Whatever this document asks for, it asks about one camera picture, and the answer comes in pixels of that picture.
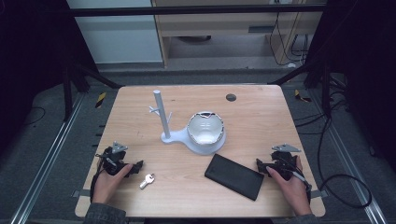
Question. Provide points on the silver key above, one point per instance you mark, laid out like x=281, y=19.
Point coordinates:
x=146, y=181

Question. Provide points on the white cabinet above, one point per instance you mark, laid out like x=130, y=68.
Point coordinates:
x=118, y=40

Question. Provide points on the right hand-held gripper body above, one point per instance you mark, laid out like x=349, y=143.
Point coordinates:
x=284, y=161

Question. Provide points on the white stand with post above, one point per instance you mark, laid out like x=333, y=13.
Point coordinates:
x=165, y=124

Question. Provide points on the person's left hand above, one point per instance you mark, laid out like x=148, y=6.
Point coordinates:
x=107, y=186

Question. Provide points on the black wallet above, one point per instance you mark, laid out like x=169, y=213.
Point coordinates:
x=234, y=176

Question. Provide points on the person's right hand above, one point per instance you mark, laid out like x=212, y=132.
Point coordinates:
x=291, y=193

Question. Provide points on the metal floor rail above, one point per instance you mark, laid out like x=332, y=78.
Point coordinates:
x=43, y=161
x=351, y=161

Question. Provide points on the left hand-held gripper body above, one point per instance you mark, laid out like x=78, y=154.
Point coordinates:
x=112, y=160

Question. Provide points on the dark curtain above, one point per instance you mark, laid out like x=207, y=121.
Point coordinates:
x=31, y=62
x=364, y=62

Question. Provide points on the black metal stand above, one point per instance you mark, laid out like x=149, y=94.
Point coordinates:
x=67, y=93
x=326, y=90

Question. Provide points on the black horizontal frame bar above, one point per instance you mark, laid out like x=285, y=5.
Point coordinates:
x=186, y=11

